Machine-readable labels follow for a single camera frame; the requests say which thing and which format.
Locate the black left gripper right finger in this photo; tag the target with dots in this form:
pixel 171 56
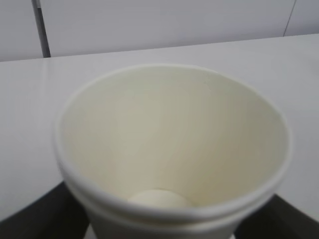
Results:
pixel 278 220

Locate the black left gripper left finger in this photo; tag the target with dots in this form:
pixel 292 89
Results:
pixel 56 215

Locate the white paper cup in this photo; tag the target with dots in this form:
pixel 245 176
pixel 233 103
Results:
pixel 164 151

